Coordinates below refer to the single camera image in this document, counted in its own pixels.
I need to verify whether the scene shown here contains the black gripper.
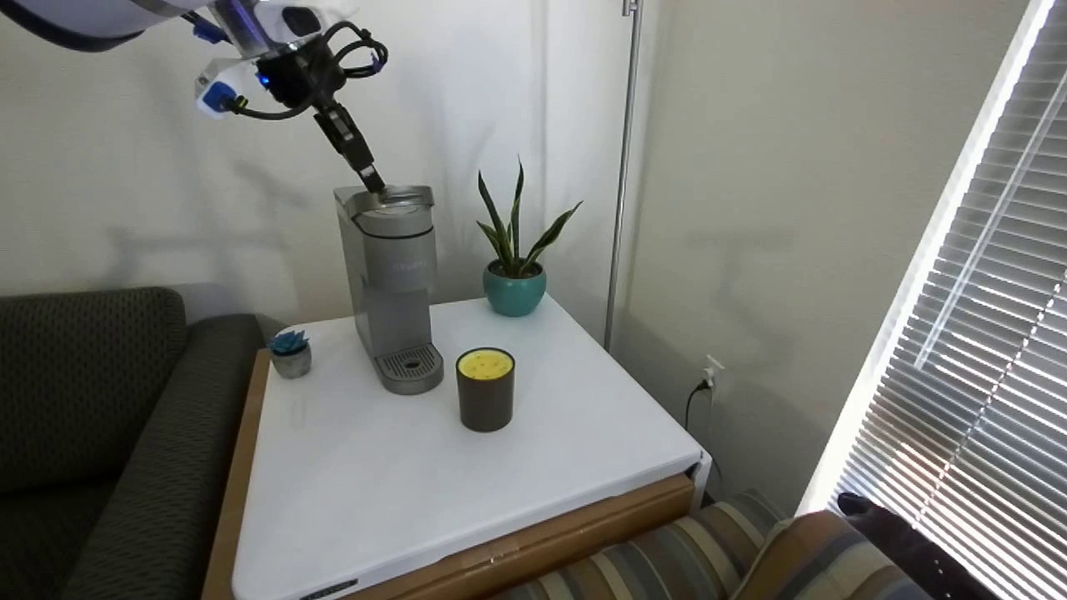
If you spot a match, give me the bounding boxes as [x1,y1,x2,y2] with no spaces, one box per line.
[255,31,391,201]

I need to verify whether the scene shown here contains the grey pod coffee machine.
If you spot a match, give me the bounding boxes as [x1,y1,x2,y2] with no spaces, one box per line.
[332,184,447,401]

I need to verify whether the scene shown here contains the snake plant in teal pot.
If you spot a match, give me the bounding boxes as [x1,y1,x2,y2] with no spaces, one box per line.
[475,160,589,321]

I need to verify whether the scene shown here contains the blue succulent in grey pot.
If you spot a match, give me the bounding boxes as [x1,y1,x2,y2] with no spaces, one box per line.
[264,328,316,382]

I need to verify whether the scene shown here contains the thin metal lamp pole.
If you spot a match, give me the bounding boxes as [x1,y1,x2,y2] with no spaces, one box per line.
[601,0,646,351]

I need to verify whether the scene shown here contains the dark jar yellow candle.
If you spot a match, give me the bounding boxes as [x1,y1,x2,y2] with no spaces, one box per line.
[454,344,520,438]

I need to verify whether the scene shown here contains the white table top board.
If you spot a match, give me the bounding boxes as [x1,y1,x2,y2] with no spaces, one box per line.
[231,291,712,600]

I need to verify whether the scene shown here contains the dark grey-green armchair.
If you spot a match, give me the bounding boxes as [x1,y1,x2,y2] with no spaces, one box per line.
[0,282,271,600]

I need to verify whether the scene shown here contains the brown wooden table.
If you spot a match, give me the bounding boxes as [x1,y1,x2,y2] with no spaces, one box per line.
[199,347,717,600]

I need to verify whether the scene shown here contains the striped fabric sofa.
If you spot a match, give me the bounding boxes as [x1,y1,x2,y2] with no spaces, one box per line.
[485,491,895,600]

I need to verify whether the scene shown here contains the white window blinds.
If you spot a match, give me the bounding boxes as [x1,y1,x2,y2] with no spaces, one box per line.
[821,0,1067,600]

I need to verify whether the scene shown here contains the black fuzzy cloth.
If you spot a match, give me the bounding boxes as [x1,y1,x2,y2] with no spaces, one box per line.
[834,491,1003,600]

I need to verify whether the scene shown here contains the black looped gripper cable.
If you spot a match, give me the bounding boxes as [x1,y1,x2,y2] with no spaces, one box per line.
[316,17,395,85]

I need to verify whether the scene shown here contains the white and blue wrist camera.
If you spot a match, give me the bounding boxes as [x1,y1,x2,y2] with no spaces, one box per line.
[195,56,273,119]

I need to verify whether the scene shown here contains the white wall outlet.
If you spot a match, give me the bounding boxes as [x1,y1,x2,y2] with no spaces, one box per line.
[701,352,731,398]

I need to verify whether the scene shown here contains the black power cable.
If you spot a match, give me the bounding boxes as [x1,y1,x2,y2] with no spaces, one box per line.
[682,378,717,434]

